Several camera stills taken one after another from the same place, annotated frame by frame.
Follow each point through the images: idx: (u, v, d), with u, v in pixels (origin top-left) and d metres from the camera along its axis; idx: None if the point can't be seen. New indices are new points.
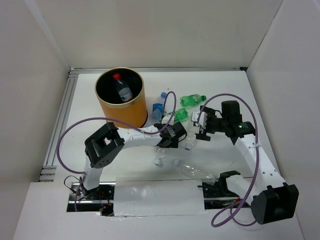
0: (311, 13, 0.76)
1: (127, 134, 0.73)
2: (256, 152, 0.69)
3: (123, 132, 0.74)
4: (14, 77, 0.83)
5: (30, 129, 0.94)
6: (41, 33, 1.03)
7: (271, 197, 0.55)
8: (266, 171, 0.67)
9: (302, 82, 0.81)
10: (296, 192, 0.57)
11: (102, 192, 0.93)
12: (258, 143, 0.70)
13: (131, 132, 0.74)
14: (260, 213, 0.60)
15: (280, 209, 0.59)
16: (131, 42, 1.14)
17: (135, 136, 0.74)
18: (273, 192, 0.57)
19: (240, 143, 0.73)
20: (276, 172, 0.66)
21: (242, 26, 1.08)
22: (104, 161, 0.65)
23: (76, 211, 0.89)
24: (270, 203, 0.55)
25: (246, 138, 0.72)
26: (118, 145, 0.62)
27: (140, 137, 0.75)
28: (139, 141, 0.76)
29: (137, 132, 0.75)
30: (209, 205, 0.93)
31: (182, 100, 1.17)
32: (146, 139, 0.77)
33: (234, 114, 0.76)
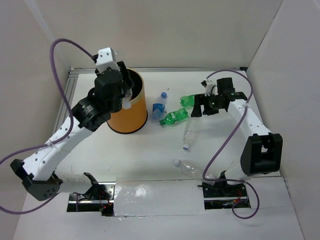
0: (311, 13, 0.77)
1: (35, 164, 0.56)
2: (244, 111, 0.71)
3: (30, 163, 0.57)
4: (14, 78, 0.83)
5: (30, 129, 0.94)
6: (41, 32, 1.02)
7: (256, 142, 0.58)
8: (253, 124, 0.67)
9: (303, 81, 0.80)
10: (279, 139, 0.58)
11: (102, 192, 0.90)
12: (247, 103, 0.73)
13: (40, 156, 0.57)
14: (247, 164, 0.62)
15: (266, 161, 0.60)
16: (131, 42, 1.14)
17: (46, 156, 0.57)
18: (258, 137, 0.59)
19: (232, 107, 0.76)
20: (263, 125, 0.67)
21: (242, 26, 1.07)
22: (49, 191, 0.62)
23: (76, 211, 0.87)
24: (255, 147, 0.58)
25: (236, 101, 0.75)
26: (31, 184, 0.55)
27: (54, 153, 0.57)
28: (60, 154, 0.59)
29: (46, 149, 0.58)
30: (209, 205, 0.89)
31: (182, 100, 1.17)
32: (63, 147, 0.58)
33: (227, 87, 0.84)
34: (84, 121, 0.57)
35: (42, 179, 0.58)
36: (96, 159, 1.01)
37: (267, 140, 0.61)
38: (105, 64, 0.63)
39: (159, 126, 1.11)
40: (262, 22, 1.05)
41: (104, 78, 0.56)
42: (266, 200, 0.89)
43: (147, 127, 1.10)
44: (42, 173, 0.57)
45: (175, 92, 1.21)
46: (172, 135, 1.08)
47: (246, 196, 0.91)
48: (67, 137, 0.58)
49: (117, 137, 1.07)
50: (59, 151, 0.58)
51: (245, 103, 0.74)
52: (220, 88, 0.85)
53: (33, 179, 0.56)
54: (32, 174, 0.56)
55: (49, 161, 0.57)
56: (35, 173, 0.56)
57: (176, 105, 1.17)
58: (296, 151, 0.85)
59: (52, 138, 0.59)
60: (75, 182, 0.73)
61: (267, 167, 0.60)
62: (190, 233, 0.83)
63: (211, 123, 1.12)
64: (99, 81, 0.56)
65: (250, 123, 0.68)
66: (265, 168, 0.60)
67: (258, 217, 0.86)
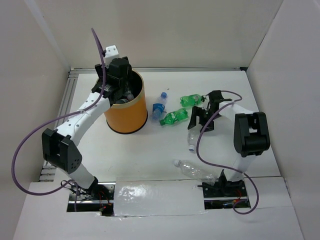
0: (311, 14, 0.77)
1: (70, 127, 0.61)
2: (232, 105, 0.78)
3: (64, 129, 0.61)
4: (14, 78, 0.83)
5: (30, 128, 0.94)
6: (41, 33, 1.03)
7: (242, 117, 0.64)
8: (239, 109, 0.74)
9: (302, 81, 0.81)
10: (263, 115, 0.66)
11: (102, 192, 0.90)
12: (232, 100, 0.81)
13: (73, 121, 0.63)
14: (239, 142, 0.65)
15: (257, 137, 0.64)
16: (131, 42, 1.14)
17: (79, 121, 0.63)
18: (243, 115, 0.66)
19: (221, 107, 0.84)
20: (248, 111, 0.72)
21: (243, 26, 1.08)
22: (76, 162, 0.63)
23: (75, 211, 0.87)
24: (241, 122, 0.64)
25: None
26: (70, 143, 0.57)
27: (86, 117, 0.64)
28: (88, 122, 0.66)
29: (78, 116, 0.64)
30: (209, 205, 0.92)
31: (182, 100, 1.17)
32: (92, 113, 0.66)
33: (217, 98, 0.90)
34: (106, 95, 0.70)
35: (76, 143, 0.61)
36: (96, 159, 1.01)
37: (254, 121, 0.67)
38: (112, 56, 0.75)
39: (159, 126, 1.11)
40: (261, 22, 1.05)
41: (116, 62, 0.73)
42: (266, 200, 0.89)
43: (147, 127, 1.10)
44: (75, 136, 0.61)
45: (175, 92, 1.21)
46: (172, 135, 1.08)
47: (246, 196, 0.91)
48: (95, 105, 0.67)
49: (117, 137, 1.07)
50: (90, 116, 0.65)
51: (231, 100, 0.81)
52: (211, 99, 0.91)
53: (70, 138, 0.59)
54: (70, 135, 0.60)
55: (81, 124, 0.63)
56: (72, 134, 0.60)
57: (176, 105, 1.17)
58: (296, 151, 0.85)
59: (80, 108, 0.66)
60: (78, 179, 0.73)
61: (258, 142, 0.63)
62: (190, 233, 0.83)
63: None
64: (113, 65, 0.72)
65: (235, 110, 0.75)
66: (256, 143, 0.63)
67: (258, 217, 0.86)
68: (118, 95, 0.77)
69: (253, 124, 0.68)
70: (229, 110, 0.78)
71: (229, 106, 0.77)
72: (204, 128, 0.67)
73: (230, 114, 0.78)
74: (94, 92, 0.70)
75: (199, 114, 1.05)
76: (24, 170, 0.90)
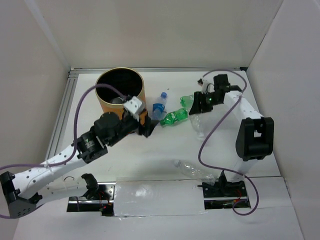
0: (312, 14, 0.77)
1: (25, 181, 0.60)
2: (239, 101, 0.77)
3: (20, 179, 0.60)
4: (14, 78, 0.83)
5: (30, 129, 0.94)
6: (41, 33, 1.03)
7: (249, 125, 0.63)
8: (247, 109, 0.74)
9: (303, 81, 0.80)
10: (271, 122, 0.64)
11: (102, 192, 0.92)
12: (241, 93, 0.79)
13: (33, 174, 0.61)
14: (242, 147, 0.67)
15: (260, 143, 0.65)
16: (131, 42, 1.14)
17: (39, 176, 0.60)
18: (251, 121, 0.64)
19: (227, 98, 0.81)
20: (256, 112, 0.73)
21: (243, 26, 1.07)
22: (25, 209, 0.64)
23: (77, 210, 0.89)
24: (247, 129, 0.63)
25: (231, 92, 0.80)
26: (12, 201, 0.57)
27: (47, 175, 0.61)
28: (50, 177, 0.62)
29: (41, 170, 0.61)
30: (209, 205, 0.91)
31: (182, 100, 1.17)
32: (56, 171, 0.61)
33: (223, 82, 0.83)
34: (82, 155, 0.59)
35: (26, 196, 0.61)
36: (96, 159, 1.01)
37: (260, 125, 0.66)
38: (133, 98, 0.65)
39: (159, 126, 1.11)
40: (262, 21, 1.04)
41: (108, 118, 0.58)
42: (266, 200, 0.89)
43: None
44: (28, 190, 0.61)
45: (175, 92, 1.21)
46: (172, 135, 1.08)
47: (246, 196, 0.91)
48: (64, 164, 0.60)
49: None
50: (52, 174, 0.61)
51: (239, 93, 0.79)
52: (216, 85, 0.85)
53: (18, 194, 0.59)
54: (19, 190, 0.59)
55: (39, 181, 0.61)
56: (23, 189, 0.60)
57: (176, 105, 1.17)
58: (297, 151, 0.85)
59: (49, 160, 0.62)
60: (65, 190, 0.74)
61: (260, 149, 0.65)
62: (190, 233, 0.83)
63: (212, 123, 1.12)
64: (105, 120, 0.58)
65: (243, 109, 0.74)
66: (258, 149, 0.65)
67: (258, 218, 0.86)
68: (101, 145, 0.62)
69: (258, 128, 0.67)
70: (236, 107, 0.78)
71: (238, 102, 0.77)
72: (211, 134, 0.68)
73: (237, 111, 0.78)
74: (72, 146, 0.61)
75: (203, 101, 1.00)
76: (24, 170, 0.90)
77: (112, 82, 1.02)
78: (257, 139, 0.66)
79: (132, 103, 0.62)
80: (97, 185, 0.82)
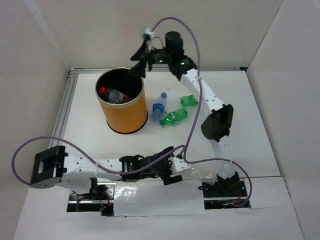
0: (311, 14, 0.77)
1: (73, 165, 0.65)
2: (199, 85, 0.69)
3: (71, 161, 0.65)
4: (14, 78, 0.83)
5: (30, 129, 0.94)
6: (41, 33, 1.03)
7: (215, 118, 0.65)
8: (209, 98, 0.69)
9: (302, 81, 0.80)
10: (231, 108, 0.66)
11: (102, 192, 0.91)
12: (197, 75, 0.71)
13: (82, 164, 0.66)
14: (208, 132, 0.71)
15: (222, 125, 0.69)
16: (131, 42, 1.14)
17: (85, 168, 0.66)
18: (215, 113, 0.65)
19: (184, 80, 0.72)
20: (216, 98, 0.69)
21: (242, 26, 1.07)
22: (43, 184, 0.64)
23: (76, 211, 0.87)
24: (214, 121, 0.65)
25: (189, 73, 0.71)
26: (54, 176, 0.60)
27: (92, 170, 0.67)
28: (89, 175, 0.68)
29: (89, 164, 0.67)
30: (209, 205, 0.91)
31: (182, 100, 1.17)
32: (99, 172, 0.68)
33: (178, 52, 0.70)
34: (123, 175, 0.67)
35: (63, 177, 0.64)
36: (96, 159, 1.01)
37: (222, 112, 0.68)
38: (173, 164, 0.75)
39: (159, 126, 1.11)
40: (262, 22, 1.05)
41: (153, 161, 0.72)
42: (266, 200, 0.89)
43: (147, 127, 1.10)
44: (69, 174, 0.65)
45: (175, 92, 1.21)
46: (172, 135, 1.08)
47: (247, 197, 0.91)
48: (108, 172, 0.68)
49: (117, 138, 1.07)
50: (95, 173, 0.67)
51: (197, 74, 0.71)
52: (170, 50, 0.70)
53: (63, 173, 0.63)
54: (65, 170, 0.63)
55: (83, 172, 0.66)
56: (68, 171, 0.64)
57: (176, 105, 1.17)
58: (296, 151, 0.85)
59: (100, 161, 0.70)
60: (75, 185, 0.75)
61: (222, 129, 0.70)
62: (190, 233, 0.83)
63: None
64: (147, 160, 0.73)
65: (206, 98, 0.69)
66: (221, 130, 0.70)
67: (258, 217, 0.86)
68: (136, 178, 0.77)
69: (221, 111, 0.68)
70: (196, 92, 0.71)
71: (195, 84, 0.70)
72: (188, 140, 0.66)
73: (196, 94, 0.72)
74: (119, 161, 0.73)
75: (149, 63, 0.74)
76: (24, 170, 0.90)
77: (113, 80, 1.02)
78: (221, 121, 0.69)
79: (182, 162, 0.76)
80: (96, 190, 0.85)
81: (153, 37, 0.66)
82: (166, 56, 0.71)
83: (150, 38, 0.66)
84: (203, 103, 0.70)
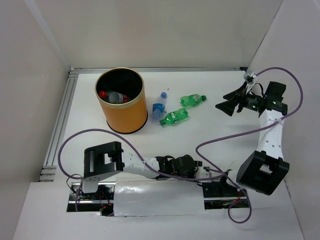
0: (311, 14, 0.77)
1: (128, 161, 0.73)
2: (272, 125, 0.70)
3: (125, 157, 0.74)
4: (14, 78, 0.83)
5: (31, 128, 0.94)
6: (41, 33, 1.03)
7: (258, 159, 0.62)
8: (270, 141, 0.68)
9: (302, 81, 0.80)
10: (285, 168, 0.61)
11: (102, 192, 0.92)
12: (279, 119, 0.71)
13: (134, 161, 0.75)
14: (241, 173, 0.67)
15: (262, 179, 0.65)
16: (131, 42, 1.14)
17: (136, 165, 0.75)
18: (264, 155, 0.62)
19: (263, 115, 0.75)
20: (279, 147, 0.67)
21: (242, 26, 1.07)
22: (95, 178, 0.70)
23: (76, 211, 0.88)
24: (256, 163, 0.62)
25: (272, 112, 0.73)
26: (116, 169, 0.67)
27: (140, 167, 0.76)
28: (137, 171, 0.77)
29: (139, 161, 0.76)
30: (209, 205, 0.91)
31: (182, 100, 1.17)
32: (144, 170, 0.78)
33: (275, 94, 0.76)
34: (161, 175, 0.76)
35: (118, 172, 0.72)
36: None
37: (274, 164, 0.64)
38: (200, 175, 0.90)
39: (159, 126, 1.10)
40: (262, 22, 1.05)
41: (185, 160, 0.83)
42: (266, 200, 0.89)
43: (147, 127, 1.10)
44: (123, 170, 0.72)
45: (175, 92, 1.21)
46: (172, 135, 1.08)
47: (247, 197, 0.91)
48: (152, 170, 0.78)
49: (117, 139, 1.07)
50: (142, 170, 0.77)
51: (279, 118, 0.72)
52: (267, 92, 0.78)
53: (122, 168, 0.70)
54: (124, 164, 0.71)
55: (134, 168, 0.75)
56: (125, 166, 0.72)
57: (176, 105, 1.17)
58: (296, 151, 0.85)
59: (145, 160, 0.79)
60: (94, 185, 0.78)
61: (257, 181, 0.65)
62: (190, 233, 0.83)
63: (212, 123, 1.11)
64: (178, 159, 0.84)
65: (266, 139, 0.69)
66: (257, 182, 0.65)
67: (258, 217, 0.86)
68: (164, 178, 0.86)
69: (272, 165, 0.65)
70: (263, 131, 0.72)
71: (269, 123, 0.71)
72: (212, 149, 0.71)
73: (262, 132, 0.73)
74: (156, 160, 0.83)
75: (241, 103, 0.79)
76: (24, 169, 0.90)
77: (113, 81, 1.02)
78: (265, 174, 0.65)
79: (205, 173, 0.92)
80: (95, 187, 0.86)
81: (256, 80, 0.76)
82: (260, 101, 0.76)
83: (252, 81, 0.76)
84: (261, 142, 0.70)
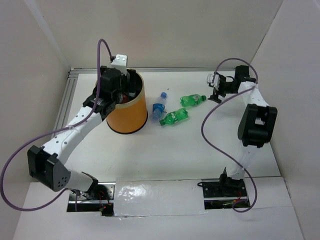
0: (311, 14, 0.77)
1: (57, 145, 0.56)
2: (251, 88, 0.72)
3: (52, 145, 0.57)
4: (14, 78, 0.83)
5: (30, 128, 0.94)
6: (41, 33, 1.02)
7: (252, 108, 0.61)
8: (255, 97, 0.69)
9: (302, 81, 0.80)
10: (275, 110, 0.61)
11: (102, 192, 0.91)
12: (255, 84, 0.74)
13: (61, 137, 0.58)
14: (242, 132, 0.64)
15: (261, 131, 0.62)
16: (131, 42, 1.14)
17: (69, 137, 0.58)
18: (255, 106, 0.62)
19: (242, 87, 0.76)
20: (264, 100, 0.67)
21: (243, 26, 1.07)
22: (62, 179, 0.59)
23: (76, 211, 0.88)
24: (251, 113, 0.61)
25: (247, 81, 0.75)
26: (58, 161, 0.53)
27: (75, 134, 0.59)
28: (77, 138, 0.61)
29: (66, 132, 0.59)
30: (209, 205, 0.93)
31: (182, 100, 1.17)
32: (82, 130, 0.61)
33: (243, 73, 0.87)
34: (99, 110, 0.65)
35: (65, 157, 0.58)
36: (96, 158, 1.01)
37: (264, 113, 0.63)
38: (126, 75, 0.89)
39: (159, 126, 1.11)
40: (262, 22, 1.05)
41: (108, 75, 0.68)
42: (266, 200, 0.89)
43: (147, 127, 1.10)
44: (65, 153, 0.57)
45: (175, 92, 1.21)
46: (172, 135, 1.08)
47: (246, 196, 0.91)
48: (86, 120, 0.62)
49: (117, 139, 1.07)
50: (80, 132, 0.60)
51: (254, 83, 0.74)
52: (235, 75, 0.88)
53: (57, 156, 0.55)
54: (56, 153, 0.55)
55: (70, 141, 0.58)
56: (59, 151, 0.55)
57: (176, 105, 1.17)
58: (296, 151, 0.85)
59: (70, 123, 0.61)
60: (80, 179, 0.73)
61: (260, 134, 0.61)
62: (190, 233, 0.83)
63: (212, 123, 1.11)
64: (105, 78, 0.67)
65: (252, 97, 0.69)
66: (259, 133, 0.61)
67: (258, 217, 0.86)
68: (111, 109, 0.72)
69: (263, 116, 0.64)
70: (247, 96, 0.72)
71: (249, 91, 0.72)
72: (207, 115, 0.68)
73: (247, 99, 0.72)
74: (85, 107, 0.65)
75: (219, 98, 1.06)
76: (24, 169, 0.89)
77: None
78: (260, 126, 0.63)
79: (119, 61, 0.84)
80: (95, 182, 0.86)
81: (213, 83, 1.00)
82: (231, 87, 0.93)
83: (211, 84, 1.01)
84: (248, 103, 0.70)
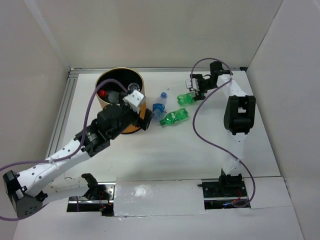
0: (311, 14, 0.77)
1: (31, 178, 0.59)
2: (228, 81, 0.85)
3: (27, 175, 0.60)
4: (14, 79, 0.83)
5: (30, 129, 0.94)
6: (41, 33, 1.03)
7: (234, 100, 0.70)
8: (234, 89, 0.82)
9: (302, 81, 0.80)
10: (253, 99, 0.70)
11: (102, 192, 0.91)
12: (231, 76, 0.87)
13: (38, 170, 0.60)
14: (227, 121, 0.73)
15: (243, 118, 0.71)
16: (131, 42, 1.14)
17: (44, 172, 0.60)
18: (236, 97, 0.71)
19: (221, 81, 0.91)
20: (241, 91, 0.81)
21: (242, 26, 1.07)
22: (31, 208, 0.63)
23: (77, 211, 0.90)
24: (233, 104, 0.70)
25: (223, 74, 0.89)
26: (23, 197, 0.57)
27: (52, 170, 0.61)
28: (55, 174, 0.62)
29: (45, 165, 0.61)
30: (209, 205, 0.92)
31: (179, 99, 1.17)
32: (62, 166, 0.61)
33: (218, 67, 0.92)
34: (85, 148, 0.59)
35: (37, 189, 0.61)
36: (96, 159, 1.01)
37: (244, 102, 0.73)
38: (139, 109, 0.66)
39: (159, 125, 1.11)
40: (262, 22, 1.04)
41: (106, 113, 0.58)
42: (266, 200, 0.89)
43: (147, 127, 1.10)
44: (36, 186, 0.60)
45: (175, 92, 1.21)
46: (172, 135, 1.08)
47: (246, 196, 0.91)
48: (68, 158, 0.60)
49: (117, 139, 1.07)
50: (58, 169, 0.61)
51: (230, 75, 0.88)
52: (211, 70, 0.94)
53: (25, 191, 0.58)
54: (26, 186, 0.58)
55: (44, 176, 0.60)
56: (29, 185, 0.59)
57: (176, 105, 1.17)
58: (296, 151, 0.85)
59: (53, 155, 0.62)
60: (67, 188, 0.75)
61: (243, 121, 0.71)
62: (190, 233, 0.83)
63: (211, 123, 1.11)
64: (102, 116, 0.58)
65: (231, 89, 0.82)
66: (242, 121, 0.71)
67: (258, 217, 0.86)
68: (104, 147, 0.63)
69: (243, 105, 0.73)
70: (227, 88, 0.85)
71: (228, 84, 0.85)
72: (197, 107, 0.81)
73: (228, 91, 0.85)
74: (75, 140, 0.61)
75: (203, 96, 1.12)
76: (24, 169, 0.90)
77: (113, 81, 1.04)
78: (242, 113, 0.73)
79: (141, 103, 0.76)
80: (97, 184, 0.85)
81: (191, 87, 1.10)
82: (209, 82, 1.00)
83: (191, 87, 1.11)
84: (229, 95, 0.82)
